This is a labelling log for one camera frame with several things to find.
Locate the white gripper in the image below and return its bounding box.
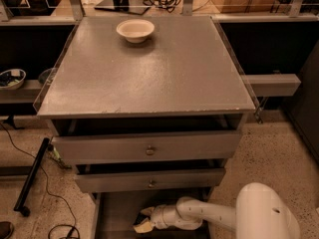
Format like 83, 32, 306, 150
134, 205, 178, 234

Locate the dark blue rxbar wrapper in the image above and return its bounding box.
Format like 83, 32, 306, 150
134, 214, 150, 226

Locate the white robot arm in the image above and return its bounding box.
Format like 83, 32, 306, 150
133, 182, 301, 239

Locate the grey bottom drawer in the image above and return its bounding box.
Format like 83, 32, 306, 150
92, 188, 212, 239

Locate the grey drawer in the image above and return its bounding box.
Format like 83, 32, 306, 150
75, 168, 225, 193
92, 188, 212, 239
53, 130, 241, 164

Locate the grey middle drawer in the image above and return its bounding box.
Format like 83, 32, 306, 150
75, 168, 225, 193

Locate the grey top drawer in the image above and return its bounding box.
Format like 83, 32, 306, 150
53, 130, 241, 164

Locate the grey drawer cabinet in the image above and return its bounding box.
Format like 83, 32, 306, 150
33, 15, 260, 239

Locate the black bar on floor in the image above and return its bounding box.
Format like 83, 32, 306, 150
14, 137, 50, 217

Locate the dark shoe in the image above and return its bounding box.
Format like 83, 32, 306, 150
0, 221, 14, 239

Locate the white paper bowl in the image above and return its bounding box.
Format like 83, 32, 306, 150
117, 19, 155, 44

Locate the white bowl with items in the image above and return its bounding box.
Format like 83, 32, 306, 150
0, 69, 26, 90

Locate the black monitor stand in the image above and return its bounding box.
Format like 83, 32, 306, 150
95, 0, 151, 15

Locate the black floor cable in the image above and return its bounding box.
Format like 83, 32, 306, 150
0, 121, 82, 239

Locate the grey bench rail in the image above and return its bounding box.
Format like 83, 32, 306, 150
242, 74, 301, 97

